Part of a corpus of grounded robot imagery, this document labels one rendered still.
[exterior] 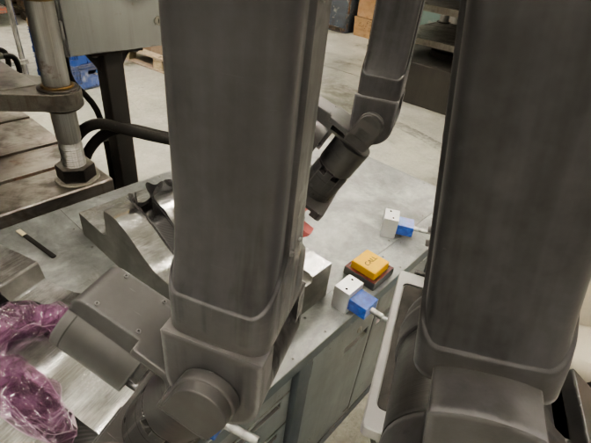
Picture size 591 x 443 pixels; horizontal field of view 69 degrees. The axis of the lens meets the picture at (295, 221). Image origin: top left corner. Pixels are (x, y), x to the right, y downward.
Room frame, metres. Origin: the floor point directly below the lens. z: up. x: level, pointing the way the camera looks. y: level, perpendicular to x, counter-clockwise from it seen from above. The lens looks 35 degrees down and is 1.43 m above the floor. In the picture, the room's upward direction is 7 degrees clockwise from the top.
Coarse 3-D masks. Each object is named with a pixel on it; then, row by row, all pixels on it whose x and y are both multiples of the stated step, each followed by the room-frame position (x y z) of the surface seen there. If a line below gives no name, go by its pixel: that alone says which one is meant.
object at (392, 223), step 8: (384, 216) 0.89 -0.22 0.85; (392, 216) 0.90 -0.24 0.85; (400, 216) 0.92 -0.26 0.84; (384, 224) 0.88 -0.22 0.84; (392, 224) 0.88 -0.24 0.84; (400, 224) 0.88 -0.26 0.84; (408, 224) 0.89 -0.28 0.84; (384, 232) 0.88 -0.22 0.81; (392, 232) 0.88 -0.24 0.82; (400, 232) 0.88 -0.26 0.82; (408, 232) 0.88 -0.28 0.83; (424, 232) 0.88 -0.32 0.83
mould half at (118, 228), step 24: (144, 192) 0.86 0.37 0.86; (168, 192) 0.76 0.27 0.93; (96, 216) 0.75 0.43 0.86; (120, 216) 0.66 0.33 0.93; (144, 216) 0.67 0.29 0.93; (96, 240) 0.71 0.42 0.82; (120, 240) 0.64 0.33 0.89; (144, 240) 0.62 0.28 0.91; (120, 264) 0.65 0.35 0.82; (144, 264) 0.59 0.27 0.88; (168, 264) 0.60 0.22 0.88; (312, 264) 0.64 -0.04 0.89; (168, 288) 0.55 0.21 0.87; (312, 288) 0.61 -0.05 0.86
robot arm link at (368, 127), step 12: (324, 108) 0.59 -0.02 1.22; (336, 108) 0.61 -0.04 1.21; (324, 120) 0.59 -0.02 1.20; (336, 120) 0.57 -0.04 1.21; (348, 120) 0.60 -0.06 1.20; (360, 120) 0.54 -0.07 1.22; (372, 120) 0.54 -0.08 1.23; (324, 132) 0.58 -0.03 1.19; (348, 132) 0.55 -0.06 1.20; (360, 132) 0.54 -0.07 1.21; (372, 132) 0.54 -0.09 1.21; (360, 144) 0.55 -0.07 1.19
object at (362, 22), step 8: (360, 0) 7.43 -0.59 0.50; (368, 0) 7.35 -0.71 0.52; (360, 8) 7.42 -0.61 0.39; (368, 8) 7.35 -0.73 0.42; (360, 16) 7.41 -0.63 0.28; (368, 16) 7.32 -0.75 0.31; (360, 24) 7.39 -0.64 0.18; (368, 24) 7.29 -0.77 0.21; (360, 32) 7.37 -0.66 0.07; (368, 32) 7.27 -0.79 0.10
